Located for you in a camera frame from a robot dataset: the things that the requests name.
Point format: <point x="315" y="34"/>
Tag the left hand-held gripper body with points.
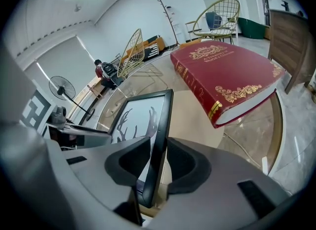
<point x="37" y="108"/>

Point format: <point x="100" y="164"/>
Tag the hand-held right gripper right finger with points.
<point x="222" y="174"/>

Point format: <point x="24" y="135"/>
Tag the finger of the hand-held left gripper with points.
<point x="96" y="139"/>

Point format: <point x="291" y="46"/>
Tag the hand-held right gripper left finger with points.
<point x="93" y="164"/>

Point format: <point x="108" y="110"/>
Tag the framed deer picture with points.
<point x="163" y="125"/>

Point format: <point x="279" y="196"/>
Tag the round white wooden table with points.
<point x="160" y="76"/>

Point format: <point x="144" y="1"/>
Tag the black standing fan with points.
<point x="61" y="88"/>

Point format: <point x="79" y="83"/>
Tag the light wooden bench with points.
<point x="96" y="88"/>

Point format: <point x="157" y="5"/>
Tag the grey roller blind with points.
<point x="66" y="61"/>

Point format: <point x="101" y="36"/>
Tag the red hardcover book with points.
<point x="222" y="73"/>

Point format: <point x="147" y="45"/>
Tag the orange and black sofa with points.
<point x="153" y="47"/>

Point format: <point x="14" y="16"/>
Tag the wooden coat rack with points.
<point x="170" y="21"/>

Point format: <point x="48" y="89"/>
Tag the dark wooden cabinet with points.
<point x="291" y="41"/>

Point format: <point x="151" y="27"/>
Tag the blue armchair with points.
<point x="211" y="19"/>

